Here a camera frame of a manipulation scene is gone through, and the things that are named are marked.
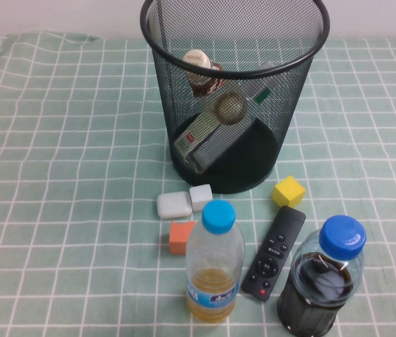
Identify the green checked tablecloth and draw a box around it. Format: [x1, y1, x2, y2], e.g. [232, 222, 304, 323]
[0, 31, 396, 337]

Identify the black mesh wastebasket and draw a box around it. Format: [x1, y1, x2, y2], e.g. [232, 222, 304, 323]
[140, 0, 331, 195]

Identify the yellow cube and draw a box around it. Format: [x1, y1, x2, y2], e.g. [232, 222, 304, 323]
[272, 175, 307, 208]

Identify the white earbud case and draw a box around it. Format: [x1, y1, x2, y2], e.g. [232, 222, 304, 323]
[157, 191, 193, 220]

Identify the black remote control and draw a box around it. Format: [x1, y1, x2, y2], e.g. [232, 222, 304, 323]
[240, 206, 307, 302]

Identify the yellow-liquid bottle light-blue cap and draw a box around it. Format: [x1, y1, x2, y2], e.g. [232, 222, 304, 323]
[185, 199, 246, 324]

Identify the white cube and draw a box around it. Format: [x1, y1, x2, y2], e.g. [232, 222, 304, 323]
[189, 185, 214, 212]

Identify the brown-label bottle cream cap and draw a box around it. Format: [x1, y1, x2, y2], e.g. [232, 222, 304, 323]
[182, 48, 249, 127]

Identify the dark-liquid bottle blue cap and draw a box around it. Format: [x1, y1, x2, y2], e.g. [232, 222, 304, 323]
[277, 214, 367, 337]

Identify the clear bottle white cap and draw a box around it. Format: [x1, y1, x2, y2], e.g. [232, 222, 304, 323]
[173, 61, 278, 175]

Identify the orange cube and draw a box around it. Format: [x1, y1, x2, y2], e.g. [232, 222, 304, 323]
[169, 220, 196, 256]

